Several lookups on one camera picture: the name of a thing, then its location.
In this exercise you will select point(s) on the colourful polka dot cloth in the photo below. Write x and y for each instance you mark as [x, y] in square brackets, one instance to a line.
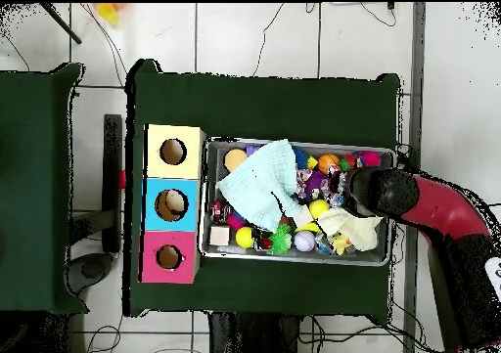
[337, 189]

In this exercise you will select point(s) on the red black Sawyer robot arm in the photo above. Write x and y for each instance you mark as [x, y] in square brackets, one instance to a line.
[446, 208]

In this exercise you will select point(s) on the wooden box with three holes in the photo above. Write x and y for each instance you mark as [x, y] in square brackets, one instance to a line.
[156, 181]

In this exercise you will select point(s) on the shallow clear mesh bin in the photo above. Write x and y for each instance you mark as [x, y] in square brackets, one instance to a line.
[368, 257]

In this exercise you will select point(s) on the mint green cloth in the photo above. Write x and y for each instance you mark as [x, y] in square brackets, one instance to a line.
[262, 181]

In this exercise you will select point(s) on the peach orange ball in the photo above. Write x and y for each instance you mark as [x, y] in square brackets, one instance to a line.
[235, 159]

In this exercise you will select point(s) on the yellow ball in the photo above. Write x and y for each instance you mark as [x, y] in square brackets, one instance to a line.
[318, 208]
[244, 237]

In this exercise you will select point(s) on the small wooden cube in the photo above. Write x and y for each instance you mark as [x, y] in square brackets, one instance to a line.
[220, 235]

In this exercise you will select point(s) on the green spiky ball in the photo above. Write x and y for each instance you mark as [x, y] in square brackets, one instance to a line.
[280, 238]

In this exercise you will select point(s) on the white toy baseball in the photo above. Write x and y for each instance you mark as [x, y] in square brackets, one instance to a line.
[304, 241]

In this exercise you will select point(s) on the orange toy basketball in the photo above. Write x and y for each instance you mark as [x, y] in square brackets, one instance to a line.
[328, 164]

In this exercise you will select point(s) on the cream yellow cloth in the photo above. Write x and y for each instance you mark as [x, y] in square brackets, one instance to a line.
[356, 229]

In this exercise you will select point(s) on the pink spiky ball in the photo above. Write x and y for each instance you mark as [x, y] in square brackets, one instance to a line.
[370, 159]

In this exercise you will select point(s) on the black chair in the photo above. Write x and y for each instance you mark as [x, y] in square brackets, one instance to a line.
[113, 212]

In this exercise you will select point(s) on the grey metal beam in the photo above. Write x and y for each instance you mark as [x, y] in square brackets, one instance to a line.
[415, 95]

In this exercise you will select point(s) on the green cloth side table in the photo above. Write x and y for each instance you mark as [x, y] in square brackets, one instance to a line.
[35, 189]

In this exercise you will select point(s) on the yellow floor object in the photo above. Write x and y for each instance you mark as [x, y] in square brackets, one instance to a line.
[108, 13]

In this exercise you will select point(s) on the black rod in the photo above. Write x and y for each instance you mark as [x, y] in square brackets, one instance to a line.
[61, 23]

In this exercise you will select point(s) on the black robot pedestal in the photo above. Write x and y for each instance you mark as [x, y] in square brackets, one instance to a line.
[250, 337]

